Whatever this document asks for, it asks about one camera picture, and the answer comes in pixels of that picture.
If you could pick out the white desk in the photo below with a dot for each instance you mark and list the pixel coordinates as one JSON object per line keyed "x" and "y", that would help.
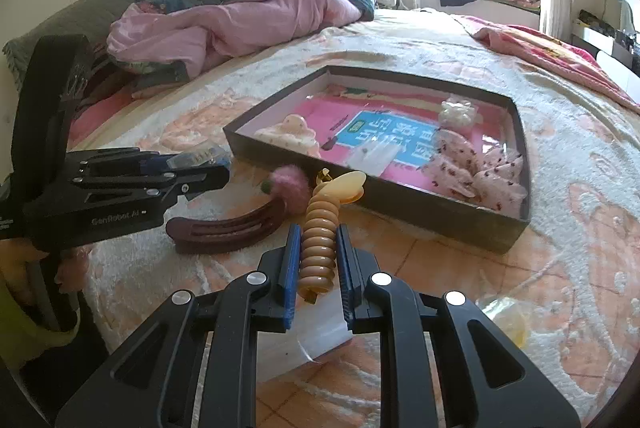
{"x": 610, "y": 43}

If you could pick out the dark shallow cardboard box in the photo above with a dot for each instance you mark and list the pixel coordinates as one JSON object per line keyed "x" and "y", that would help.
{"x": 380, "y": 200}

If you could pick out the person's left forearm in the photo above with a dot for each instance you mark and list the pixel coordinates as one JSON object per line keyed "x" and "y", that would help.
{"x": 25, "y": 338}

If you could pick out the person's left hand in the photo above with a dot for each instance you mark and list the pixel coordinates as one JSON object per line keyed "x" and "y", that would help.
{"x": 17, "y": 265}

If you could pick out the pink floral quilt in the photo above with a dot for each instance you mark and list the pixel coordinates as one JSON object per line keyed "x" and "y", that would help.
{"x": 250, "y": 18}

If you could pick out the pink cloth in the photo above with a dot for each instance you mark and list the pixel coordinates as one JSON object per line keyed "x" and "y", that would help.
{"x": 100, "y": 113}

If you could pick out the white hair claw clip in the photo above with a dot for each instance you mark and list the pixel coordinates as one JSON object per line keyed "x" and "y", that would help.
{"x": 290, "y": 133}

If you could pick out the clear flower hair accessory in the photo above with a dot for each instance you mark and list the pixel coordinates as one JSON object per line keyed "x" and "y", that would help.
{"x": 457, "y": 110}

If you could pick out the pink printed blanket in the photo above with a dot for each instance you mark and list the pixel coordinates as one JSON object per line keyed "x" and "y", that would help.
{"x": 540, "y": 43}

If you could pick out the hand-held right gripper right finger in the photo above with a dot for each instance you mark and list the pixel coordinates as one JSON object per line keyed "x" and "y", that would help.
{"x": 346, "y": 268}

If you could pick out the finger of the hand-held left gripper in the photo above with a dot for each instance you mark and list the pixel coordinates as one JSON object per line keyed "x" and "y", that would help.
{"x": 175, "y": 188}
{"x": 150, "y": 163}

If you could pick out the white plastic bag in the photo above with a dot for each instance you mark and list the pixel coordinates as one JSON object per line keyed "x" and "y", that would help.
{"x": 320, "y": 343}

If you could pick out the yellow hair accessory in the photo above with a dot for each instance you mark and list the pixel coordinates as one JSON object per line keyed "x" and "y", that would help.
{"x": 505, "y": 318}

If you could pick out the striped pillow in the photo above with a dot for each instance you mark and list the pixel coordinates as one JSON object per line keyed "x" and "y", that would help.
{"x": 102, "y": 75}

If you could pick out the clear earring packet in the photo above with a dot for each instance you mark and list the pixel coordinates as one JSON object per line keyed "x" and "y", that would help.
{"x": 375, "y": 155}

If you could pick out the pink polka dot bow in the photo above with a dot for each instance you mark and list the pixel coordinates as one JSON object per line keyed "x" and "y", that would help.
{"x": 475, "y": 168}

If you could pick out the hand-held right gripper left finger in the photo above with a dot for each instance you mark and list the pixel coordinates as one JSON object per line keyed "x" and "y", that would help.
{"x": 290, "y": 268}

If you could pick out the tan spiral hair clip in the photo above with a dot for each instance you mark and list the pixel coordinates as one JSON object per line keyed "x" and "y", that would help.
{"x": 320, "y": 248}

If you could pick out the cream patterned bed blanket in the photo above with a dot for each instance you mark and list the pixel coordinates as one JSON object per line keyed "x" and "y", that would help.
{"x": 575, "y": 208}

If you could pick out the dark red banana hair clip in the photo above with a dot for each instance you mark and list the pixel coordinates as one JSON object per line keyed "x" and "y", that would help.
{"x": 225, "y": 228}

